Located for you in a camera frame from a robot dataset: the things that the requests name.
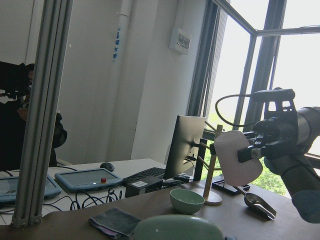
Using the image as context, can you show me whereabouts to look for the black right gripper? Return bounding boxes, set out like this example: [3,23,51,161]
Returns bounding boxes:
[237,88,298,163]

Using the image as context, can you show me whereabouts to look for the pink plastic cup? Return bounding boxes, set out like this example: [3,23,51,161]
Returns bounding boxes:
[213,130,263,186]

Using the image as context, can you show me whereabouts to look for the mint green plastic cup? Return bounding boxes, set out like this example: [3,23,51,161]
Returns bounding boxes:
[132,214,225,240]

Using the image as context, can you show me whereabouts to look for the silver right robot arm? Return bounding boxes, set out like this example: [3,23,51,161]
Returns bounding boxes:
[237,88,320,224]

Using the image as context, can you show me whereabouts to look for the metal scoop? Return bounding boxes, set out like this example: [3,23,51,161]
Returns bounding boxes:
[233,186,277,220]

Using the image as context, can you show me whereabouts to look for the black monitor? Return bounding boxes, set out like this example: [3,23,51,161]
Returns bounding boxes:
[163,115,207,181]

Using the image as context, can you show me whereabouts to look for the wooden mug tree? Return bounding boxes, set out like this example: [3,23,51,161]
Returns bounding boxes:
[202,121,223,206]

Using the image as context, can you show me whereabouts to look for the green ceramic bowl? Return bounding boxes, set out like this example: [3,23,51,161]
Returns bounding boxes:
[169,188,205,215]

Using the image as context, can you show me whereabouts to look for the black keyboard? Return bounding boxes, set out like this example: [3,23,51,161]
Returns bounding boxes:
[121,167,165,187]

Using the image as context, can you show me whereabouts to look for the black computer mouse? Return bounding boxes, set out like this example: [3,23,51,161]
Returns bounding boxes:
[100,162,115,172]

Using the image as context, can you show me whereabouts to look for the grey folded cloth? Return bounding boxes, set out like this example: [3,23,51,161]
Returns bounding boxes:
[88,207,141,240]

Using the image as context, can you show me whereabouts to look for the blue teach pendant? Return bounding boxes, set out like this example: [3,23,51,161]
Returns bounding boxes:
[54,168,123,193]
[0,174,63,203]

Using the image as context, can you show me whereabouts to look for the person in dark clothes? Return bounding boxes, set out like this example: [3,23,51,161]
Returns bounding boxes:
[0,61,68,172]

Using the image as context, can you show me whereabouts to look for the aluminium frame post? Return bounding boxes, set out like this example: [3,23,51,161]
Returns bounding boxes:
[11,0,73,228]

